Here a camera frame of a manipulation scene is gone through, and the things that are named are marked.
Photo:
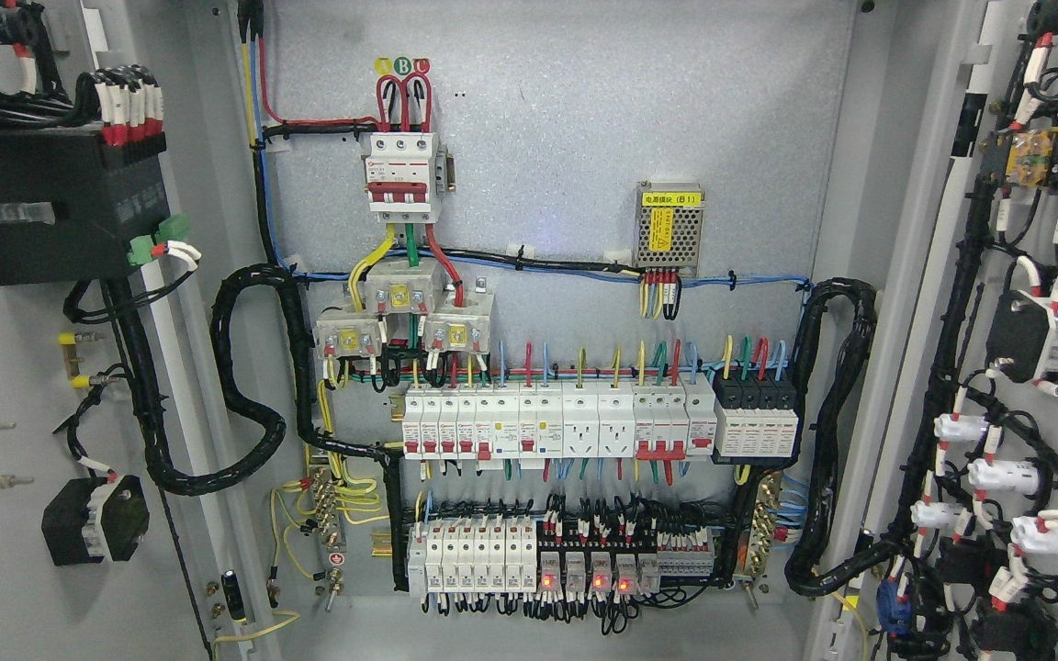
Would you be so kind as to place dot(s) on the white circuit breaker row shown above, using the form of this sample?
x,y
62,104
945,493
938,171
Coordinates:
x,y
532,424

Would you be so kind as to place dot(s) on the black surge protector block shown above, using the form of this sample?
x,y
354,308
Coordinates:
x,y
757,421

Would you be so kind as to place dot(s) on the top clear current transformer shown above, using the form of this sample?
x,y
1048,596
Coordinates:
x,y
393,287

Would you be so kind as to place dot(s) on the left clear current transformer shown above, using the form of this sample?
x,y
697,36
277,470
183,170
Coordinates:
x,y
350,333

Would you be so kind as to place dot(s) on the grey cabinet door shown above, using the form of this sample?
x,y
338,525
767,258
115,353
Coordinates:
x,y
933,529
138,609

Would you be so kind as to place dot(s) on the lower relay terminal row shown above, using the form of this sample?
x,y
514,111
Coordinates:
x,y
562,561

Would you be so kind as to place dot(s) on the red white main breaker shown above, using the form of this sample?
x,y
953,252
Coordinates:
x,y
405,175

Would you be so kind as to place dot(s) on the black digital power meter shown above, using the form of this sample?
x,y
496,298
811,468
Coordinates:
x,y
75,207

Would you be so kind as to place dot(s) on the metal mesh power supply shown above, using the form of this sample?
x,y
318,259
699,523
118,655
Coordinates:
x,y
669,220

